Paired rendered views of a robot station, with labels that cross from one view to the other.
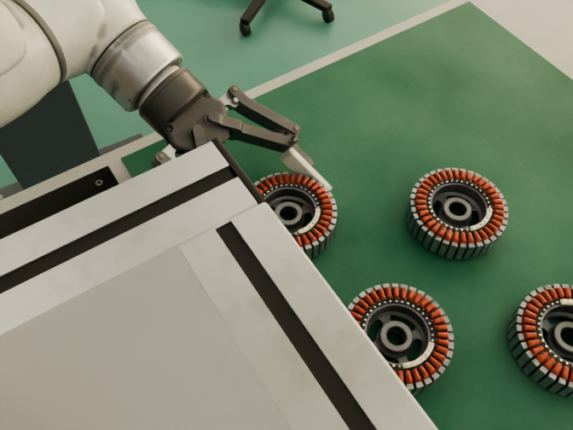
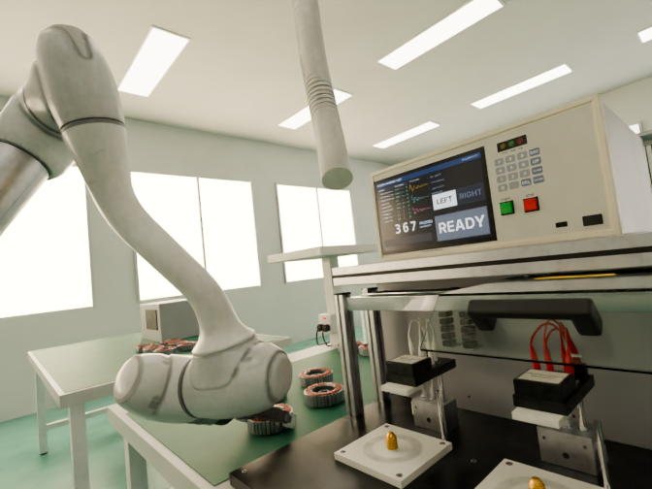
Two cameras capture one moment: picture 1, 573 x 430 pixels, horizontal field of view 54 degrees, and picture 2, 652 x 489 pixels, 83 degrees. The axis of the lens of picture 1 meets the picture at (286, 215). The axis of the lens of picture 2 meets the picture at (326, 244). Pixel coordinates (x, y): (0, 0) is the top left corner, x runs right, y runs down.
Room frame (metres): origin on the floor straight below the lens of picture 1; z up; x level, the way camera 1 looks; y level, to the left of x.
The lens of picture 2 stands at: (0.34, 0.94, 1.11)
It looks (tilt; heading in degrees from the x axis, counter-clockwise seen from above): 4 degrees up; 260
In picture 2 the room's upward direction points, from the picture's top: 6 degrees counter-clockwise
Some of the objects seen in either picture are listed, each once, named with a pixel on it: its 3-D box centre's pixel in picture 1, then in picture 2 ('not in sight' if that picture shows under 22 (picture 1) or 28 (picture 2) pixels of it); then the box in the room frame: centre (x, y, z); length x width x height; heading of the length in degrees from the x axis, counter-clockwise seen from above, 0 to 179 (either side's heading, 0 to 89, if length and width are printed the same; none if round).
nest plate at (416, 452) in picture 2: not in sight; (392, 450); (0.15, 0.27, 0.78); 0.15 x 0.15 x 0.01; 33
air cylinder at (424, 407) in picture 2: not in sight; (435, 411); (0.03, 0.19, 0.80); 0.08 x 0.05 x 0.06; 123
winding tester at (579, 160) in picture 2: not in sight; (507, 201); (-0.20, 0.21, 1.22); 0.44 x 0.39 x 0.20; 123
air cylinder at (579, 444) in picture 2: not in sight; (570, 443); (-0.10, 0.40, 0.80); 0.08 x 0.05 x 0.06; 123
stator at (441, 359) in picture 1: (395, 338); (324, 394); (0.21, -0.11, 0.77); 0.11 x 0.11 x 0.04
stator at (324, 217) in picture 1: (288, 216); (270, 418); (0.36, 0.00, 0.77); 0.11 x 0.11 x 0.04
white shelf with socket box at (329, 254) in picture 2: not in sight; (328, 300); (0.08, -0.70, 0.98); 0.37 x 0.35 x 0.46; 123
